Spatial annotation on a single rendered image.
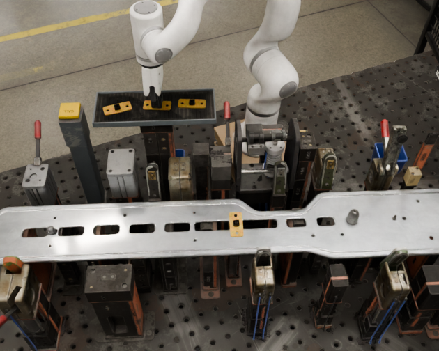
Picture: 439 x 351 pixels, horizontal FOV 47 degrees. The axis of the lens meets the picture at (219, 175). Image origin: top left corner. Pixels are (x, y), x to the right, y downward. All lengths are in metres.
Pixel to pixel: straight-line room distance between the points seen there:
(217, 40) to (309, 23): 0.71
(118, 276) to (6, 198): 0.79
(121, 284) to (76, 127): 0.52
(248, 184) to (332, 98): 0.84
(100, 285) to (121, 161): 0.36
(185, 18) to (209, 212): 0.56
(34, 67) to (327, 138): 2.24
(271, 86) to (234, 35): 2.20
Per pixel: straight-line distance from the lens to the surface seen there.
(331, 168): 1.58
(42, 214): 1.60
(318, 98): 2.33
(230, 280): 1.74
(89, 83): 3.52
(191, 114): 1.55
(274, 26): 1.59
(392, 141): 1.54
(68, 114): 1.61
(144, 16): 1.35
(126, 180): 1.51
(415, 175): 1.63
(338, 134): 2.19
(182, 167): 1.52
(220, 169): 1.53
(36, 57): 3.82
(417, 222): 1.61
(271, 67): 1.66
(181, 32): 1.32
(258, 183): 1.63
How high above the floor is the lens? 2.25
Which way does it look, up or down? 51 degrees down
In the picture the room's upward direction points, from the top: 1 degrees clockwise
